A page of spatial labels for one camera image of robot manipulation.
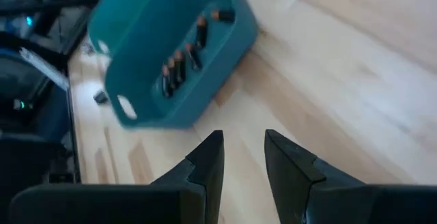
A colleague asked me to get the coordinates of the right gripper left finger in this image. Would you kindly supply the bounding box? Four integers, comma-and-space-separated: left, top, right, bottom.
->
10, 130, 225, 224

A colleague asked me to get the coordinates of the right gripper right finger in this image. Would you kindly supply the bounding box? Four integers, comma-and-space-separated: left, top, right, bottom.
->
264, 129, 437, 224

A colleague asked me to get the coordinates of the blue plastic bin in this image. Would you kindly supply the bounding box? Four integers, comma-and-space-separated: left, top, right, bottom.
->
87, 0, 259, 130

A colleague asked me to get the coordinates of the white metal bar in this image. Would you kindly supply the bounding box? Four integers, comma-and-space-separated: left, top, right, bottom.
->
18, 45, 70, 91

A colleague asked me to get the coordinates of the dark blue chair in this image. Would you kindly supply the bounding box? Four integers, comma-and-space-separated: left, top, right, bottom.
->
0, 51, 71, 139

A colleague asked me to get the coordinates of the black aluminium table frame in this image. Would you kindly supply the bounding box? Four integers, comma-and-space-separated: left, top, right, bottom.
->
0, 0, 112, 186

